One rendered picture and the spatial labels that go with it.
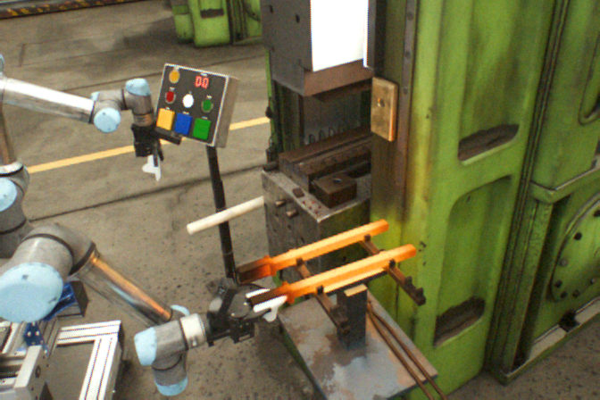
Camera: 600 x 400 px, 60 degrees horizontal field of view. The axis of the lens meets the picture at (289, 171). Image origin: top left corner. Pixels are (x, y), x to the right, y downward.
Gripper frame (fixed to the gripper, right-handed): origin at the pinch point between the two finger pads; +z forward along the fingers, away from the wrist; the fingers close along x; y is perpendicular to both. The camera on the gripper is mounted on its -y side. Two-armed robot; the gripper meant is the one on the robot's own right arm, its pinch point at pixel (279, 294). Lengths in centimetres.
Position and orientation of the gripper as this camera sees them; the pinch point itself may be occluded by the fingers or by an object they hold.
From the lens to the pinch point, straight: 131.4
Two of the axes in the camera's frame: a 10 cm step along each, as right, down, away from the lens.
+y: 0.5, 8.6, 5.1
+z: 9.2, -2.4, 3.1
